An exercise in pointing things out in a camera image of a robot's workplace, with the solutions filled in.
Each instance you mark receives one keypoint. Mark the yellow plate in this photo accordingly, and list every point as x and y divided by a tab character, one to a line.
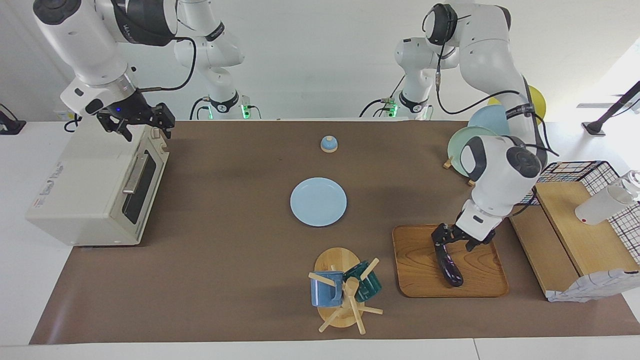
539	102

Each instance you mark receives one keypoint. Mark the dark purple eggplant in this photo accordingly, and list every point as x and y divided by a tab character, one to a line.
450	270

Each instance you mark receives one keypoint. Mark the rectangular wooden tray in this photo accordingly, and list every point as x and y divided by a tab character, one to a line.
480	272

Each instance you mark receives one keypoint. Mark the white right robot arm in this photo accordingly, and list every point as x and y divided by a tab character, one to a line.
85	45

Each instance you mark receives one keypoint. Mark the wooden two-step shelf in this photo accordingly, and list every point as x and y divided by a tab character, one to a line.
580	235

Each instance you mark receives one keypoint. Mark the brown table mat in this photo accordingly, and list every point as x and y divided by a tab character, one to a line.
225	260

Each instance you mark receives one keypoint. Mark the pale green plate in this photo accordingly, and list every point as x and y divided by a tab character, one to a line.
457	145

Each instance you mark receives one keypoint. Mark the round oven knob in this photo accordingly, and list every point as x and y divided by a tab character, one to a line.
163	146
155	135

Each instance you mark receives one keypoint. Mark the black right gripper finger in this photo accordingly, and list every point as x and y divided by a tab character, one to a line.
126	130
167	117

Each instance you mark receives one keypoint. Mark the pale blue racked plate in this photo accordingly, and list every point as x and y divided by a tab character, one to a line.
492	120

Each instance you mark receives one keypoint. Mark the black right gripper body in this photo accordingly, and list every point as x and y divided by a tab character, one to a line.
132	110

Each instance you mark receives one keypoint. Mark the white cup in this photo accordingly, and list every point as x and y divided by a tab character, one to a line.
602	205

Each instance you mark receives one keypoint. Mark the black camera stand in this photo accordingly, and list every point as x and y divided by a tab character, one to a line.
607	117

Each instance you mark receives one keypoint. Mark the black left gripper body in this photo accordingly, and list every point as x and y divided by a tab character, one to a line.
462	234

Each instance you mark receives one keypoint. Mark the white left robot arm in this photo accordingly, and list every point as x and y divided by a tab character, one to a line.
492	60

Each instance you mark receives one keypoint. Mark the beige toaster oven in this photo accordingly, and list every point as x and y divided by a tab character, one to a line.
85	190

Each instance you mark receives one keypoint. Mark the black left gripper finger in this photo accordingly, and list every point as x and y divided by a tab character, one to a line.
439	244
474	246

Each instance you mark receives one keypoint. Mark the wooden plate rack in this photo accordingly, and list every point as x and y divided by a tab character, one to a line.
447	162

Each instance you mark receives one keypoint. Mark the wooden mug tree stand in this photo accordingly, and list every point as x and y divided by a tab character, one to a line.
340	315

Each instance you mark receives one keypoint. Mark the light blue round plate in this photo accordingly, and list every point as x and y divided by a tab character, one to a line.
318	202

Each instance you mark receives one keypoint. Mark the blue mug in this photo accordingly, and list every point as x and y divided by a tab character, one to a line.
325	295

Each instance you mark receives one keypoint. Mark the dark green mug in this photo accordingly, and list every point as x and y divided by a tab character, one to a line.
367	285

